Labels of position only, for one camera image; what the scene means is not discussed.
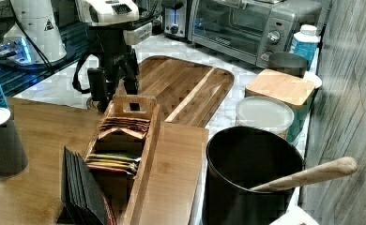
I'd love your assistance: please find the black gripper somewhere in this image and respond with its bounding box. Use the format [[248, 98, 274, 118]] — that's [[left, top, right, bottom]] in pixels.
[[87, 27, 139, 113]]

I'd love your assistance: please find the glass jar with cereal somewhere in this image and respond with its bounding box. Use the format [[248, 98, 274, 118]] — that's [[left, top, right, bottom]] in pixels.
[[235, 96, 295, 139]]

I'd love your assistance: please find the wooden utensil handle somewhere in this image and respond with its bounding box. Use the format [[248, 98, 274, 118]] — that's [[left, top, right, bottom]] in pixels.
[[251, 157, 358, 192]]

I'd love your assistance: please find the white plastic bottle blue label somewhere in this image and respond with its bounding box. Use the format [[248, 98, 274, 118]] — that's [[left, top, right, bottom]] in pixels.
[[289, 24, 320, 69]]

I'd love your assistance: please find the grey metal cup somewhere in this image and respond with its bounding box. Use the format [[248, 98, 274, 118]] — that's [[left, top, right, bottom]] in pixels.
[[267, 52, 308, 78]]

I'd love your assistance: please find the grey pepper shaker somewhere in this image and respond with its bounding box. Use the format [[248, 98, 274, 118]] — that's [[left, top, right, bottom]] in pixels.
[[0, 108, 28, 178]]

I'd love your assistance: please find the silver two-slot toaster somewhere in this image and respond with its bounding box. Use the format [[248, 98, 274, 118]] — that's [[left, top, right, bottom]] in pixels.
[[161, 0, 192, 38]]

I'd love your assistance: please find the black utensil holder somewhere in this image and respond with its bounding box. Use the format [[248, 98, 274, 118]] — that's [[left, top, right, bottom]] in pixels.
[[202, 127, 303, 225]]

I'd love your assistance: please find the silver toaster oven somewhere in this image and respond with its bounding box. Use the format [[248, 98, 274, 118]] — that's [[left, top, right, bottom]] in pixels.
[[189, 0, 322, 68]]

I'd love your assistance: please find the black tea bag stack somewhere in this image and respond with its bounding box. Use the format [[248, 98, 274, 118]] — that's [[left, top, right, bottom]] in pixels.
[[56, 147, 117, 225]]

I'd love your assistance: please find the teal canister with wooden lid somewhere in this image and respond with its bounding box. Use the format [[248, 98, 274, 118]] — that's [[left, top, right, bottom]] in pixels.
[[245, 69, 322, 143]]

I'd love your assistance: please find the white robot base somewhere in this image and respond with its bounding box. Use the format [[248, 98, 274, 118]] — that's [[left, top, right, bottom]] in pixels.
[[0, 0, 74, 67]]

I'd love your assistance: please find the wooden cutting board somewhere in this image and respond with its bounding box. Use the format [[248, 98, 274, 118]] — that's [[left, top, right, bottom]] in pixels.
[[137, 55, 234, 128]]

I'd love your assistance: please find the wooden drawer box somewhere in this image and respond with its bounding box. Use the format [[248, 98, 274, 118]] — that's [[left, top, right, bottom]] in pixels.
[[0, 97, 208, 225]]

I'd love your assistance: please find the wooden tea bag caddy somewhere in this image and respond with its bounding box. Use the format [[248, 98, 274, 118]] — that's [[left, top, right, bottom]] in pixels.
[[85, 95, 160, 225]]

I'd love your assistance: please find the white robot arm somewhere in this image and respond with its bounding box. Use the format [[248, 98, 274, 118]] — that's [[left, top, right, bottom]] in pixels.
[[72, 0, 152, 112]]

